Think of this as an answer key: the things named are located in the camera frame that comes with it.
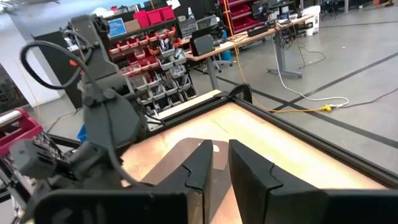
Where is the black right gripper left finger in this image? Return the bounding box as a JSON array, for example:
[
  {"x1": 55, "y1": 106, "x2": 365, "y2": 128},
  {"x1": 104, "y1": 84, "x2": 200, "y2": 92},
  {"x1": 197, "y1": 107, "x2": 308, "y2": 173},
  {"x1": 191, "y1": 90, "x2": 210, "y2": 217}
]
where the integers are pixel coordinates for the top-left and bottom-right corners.
[{"x1": 155, "y1": 139, "x2": 215, "y2": 224}]

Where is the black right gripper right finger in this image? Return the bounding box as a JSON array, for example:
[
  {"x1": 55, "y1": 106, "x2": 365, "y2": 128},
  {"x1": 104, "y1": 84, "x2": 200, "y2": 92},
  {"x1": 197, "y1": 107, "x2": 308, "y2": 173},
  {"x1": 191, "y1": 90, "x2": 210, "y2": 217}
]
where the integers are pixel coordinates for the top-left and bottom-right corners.
[{"x1": 228, "y1": 139, "x2": 327, "y2": 224}]

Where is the red steel box grater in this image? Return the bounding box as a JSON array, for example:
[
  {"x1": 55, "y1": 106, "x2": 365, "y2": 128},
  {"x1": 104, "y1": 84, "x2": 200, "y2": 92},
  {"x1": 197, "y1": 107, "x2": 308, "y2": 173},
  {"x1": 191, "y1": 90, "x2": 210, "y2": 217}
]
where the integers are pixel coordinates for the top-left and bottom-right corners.
[{"x1": 0, "y1": 108, "x2": 75, "y2": 166}]

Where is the shelf rack with parts bins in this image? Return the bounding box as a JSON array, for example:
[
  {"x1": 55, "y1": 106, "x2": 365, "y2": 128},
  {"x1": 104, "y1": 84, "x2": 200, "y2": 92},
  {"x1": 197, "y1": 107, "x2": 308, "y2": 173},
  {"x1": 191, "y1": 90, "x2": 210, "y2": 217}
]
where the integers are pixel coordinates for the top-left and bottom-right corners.
[{"x1": 107, "y1": 6, "x2": 200, "y2": 116}]

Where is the black box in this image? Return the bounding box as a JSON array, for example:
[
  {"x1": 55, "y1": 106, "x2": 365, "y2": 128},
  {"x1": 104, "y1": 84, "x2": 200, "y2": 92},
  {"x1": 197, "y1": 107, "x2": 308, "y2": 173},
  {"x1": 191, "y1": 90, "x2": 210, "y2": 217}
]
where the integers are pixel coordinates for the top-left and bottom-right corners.
[{"x1": 190, "y1": 33, "x2": 216, "y2": 57}]

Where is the wooden desk with grey legs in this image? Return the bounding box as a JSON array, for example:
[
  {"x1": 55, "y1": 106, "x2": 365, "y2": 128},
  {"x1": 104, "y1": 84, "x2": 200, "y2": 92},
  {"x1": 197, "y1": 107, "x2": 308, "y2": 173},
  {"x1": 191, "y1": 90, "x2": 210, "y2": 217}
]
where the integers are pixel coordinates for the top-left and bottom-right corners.
[{"x1": 185, "y1": 14, "x2": 315, "y2": 91}]

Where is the blue sign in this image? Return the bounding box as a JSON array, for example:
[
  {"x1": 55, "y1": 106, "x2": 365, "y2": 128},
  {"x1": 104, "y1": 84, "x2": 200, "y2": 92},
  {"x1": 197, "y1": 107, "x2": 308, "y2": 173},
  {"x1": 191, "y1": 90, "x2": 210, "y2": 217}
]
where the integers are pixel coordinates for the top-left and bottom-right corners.
[{"x1": 107, "y1": 17, "x2": 127, "y2": 38}]

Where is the red drawer cabinet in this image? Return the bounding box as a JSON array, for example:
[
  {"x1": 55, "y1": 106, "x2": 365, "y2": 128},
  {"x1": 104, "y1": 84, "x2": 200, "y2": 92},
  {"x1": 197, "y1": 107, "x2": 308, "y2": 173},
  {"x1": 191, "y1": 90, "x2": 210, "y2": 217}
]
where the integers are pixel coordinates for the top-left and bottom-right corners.
[{"x1": 217, "y1": 0, "x2": 280, "y2": 35}]

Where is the white box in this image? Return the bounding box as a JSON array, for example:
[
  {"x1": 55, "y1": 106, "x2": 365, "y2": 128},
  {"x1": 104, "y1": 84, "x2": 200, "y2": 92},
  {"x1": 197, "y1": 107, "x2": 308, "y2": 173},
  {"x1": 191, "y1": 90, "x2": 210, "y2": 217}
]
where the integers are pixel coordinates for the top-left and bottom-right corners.
[{"x1": 300, "y1": 5, "x2": 321, "y2": 35}]

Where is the white power cable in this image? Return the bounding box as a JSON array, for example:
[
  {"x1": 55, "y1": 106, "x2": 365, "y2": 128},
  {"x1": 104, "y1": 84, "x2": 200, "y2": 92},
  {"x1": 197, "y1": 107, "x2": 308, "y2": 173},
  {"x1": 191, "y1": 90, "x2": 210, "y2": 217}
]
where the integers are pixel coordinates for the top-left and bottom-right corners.
[{"x1": 272, "y1": 34, "x2": 349, "y2": 110}]

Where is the yellow extension cable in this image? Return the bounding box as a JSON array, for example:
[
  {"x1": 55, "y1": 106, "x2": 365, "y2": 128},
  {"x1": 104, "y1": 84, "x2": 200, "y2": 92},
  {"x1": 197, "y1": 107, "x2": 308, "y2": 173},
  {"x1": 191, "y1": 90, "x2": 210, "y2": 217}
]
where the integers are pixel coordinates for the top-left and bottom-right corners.
[{"x1": 222, "y1": 0, "x2": 333, "y2": 113}]

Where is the black floor cable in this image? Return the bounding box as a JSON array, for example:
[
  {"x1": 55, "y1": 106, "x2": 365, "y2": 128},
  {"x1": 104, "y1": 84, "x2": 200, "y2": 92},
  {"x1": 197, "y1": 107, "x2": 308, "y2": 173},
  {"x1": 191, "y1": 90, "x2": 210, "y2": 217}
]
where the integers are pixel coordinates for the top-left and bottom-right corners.
[{"x1": 341, "y1": 88, "x2": 398, "y2": 109}]

